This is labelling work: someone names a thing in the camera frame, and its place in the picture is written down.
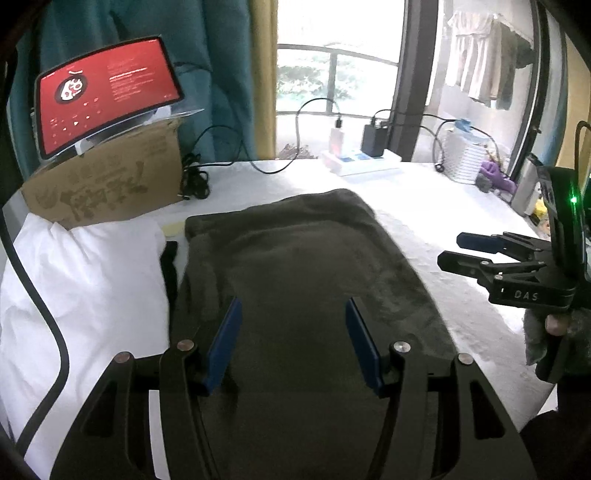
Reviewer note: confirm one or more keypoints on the balcony railing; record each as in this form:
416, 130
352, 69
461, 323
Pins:
331, 83

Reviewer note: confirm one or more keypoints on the dark window pillar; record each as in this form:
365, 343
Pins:
418, 55

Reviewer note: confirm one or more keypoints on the brown cardboard box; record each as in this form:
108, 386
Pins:
115, 180

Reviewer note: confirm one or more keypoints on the white cloth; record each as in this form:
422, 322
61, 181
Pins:
92, 286

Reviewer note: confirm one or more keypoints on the stainless steel tumbler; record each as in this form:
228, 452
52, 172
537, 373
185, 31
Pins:
524, 194

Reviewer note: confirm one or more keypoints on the yellow curtain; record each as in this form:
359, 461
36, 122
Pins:
263, 69

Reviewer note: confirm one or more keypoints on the teal curtain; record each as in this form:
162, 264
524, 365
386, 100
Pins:
207, 55

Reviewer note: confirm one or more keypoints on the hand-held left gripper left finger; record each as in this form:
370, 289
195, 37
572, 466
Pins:
224, 346

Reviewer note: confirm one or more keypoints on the dark olive t-shirt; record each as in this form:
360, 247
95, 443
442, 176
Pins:
300, 258

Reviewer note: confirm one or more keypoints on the tablet with red screen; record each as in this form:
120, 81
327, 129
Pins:
106, 87

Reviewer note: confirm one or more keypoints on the white power strip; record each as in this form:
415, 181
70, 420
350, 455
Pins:
369, 164

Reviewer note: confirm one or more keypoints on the dark hanging garment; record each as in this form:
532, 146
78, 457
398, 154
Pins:
512, 64

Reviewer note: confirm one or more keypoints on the person's right hand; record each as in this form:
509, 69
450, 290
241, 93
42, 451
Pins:
554, 324

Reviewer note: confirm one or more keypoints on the person's dark clothing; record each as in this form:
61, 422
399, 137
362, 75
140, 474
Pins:
563, 438

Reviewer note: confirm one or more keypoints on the purple cloth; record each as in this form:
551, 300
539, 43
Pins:
496, 175

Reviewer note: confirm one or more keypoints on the black charger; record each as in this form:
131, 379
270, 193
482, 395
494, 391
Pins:
373, 141

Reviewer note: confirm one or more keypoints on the white plastic basket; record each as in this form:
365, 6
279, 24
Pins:
461, 159

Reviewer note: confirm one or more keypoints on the yellow sticky note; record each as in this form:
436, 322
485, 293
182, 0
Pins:
174, 227

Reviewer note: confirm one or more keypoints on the pale hanging garment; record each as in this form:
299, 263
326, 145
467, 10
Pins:
471, 55

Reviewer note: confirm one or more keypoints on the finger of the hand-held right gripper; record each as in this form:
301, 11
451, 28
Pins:
461, 262
475, 240

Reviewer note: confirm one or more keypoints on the blue plastic bag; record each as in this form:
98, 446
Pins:
464, 125

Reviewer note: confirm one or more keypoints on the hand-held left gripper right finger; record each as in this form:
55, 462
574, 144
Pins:
362, 350

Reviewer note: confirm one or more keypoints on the white charger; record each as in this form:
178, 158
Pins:
337, 141

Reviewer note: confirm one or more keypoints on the yellow packet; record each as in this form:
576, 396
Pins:
539, 210

